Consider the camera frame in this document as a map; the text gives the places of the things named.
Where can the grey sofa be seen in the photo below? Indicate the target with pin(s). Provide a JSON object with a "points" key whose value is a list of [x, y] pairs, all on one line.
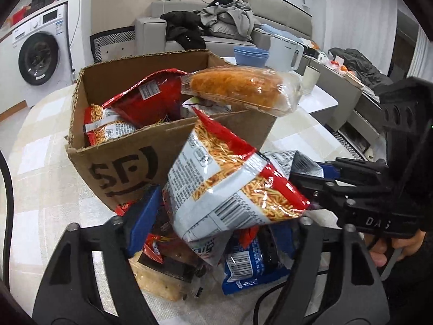
{"points": [[149, 30]]}

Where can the white green snack packet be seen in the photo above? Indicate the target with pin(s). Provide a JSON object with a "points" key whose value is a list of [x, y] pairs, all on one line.
{"points": [[206, 249]]}

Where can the red box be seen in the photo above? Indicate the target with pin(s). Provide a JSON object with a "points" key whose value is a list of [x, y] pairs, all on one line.
{"points": [[19, 14]]}

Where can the blue snack packet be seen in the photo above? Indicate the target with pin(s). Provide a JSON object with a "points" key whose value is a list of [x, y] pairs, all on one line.
{"points": [[250, 264]]}

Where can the white cup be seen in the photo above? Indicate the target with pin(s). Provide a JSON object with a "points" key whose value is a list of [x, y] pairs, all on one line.
{"points": [[310, 79]]}

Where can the white base cabinet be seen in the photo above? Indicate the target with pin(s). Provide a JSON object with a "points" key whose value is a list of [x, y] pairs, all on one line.
{"points": [[12, 74]]}

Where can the person's right forearm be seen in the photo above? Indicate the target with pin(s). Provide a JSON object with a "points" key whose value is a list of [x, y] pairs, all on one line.
{"points": [[412, 294]]}

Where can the red orange snack packet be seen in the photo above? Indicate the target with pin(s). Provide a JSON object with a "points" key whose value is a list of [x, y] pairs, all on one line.
{"points": [[155, 243]]}

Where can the red white noodle snack packet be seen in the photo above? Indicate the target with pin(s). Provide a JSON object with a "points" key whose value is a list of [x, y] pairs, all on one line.
{"points": [[230, 179], [108, 125]]}

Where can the silver purple snack packet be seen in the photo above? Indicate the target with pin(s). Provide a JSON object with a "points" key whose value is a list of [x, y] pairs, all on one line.
{"points": [[280, 160]]}

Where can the grey clothes pile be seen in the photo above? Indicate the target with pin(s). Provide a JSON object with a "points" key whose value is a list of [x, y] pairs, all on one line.
{"points": [[230, 18]]}

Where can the light blue pillow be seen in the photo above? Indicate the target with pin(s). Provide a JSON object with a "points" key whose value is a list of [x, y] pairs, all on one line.
{"points": [[277, 32]]}

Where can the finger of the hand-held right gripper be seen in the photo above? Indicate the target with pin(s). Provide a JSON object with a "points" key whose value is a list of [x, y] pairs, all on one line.
{"points": [[321, 193], [327, 171]]}

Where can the blue bowl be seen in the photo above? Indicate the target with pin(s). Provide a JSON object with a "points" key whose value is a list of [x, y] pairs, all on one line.
{"points": [[250, 51], [252, 61]]}

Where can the dark jacket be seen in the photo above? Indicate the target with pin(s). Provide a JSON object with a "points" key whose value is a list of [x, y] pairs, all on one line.
{"points": [[362, 67]]}

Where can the black jacket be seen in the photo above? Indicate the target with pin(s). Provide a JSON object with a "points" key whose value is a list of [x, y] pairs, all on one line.
{"points": [[184, 28]]}

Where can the floss bread clear packet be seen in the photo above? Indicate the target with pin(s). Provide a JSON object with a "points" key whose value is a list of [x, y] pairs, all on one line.
{"points": [[236, 84]]}

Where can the brown cardboard box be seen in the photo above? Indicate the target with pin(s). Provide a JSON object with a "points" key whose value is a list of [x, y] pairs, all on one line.
{"points": [[135, 162]]}

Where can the clear cracker packet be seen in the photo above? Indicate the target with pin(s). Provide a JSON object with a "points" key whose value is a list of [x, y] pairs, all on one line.
{"points": [[159, 281]]}

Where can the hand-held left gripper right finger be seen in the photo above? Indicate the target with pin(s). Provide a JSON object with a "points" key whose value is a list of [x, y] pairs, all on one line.
{"points": [[282, 242]]}

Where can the white curtain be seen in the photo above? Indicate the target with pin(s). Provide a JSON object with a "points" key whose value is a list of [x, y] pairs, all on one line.
{"points": [[423, 54]]}

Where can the person's right hand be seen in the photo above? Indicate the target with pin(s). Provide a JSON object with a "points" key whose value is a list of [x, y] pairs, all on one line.
{"points": [[406, 245]]}

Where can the grey upholstered seat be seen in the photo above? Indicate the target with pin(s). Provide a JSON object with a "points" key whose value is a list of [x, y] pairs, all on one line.
{"points": [[351, 118]]}

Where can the white washing machine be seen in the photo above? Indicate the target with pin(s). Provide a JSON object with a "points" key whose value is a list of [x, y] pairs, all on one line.
{"points": [[40, 50]]}

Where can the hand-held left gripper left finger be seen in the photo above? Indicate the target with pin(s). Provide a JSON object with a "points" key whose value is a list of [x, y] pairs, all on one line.
{"points": [[143, 220]]}

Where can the white electric kettle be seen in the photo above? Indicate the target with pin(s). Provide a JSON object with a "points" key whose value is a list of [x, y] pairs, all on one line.
{"points": [[282, 52]]}

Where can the large red snack packet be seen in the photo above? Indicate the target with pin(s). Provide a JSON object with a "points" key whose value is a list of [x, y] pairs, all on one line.
{"points": [[145, 101]]}

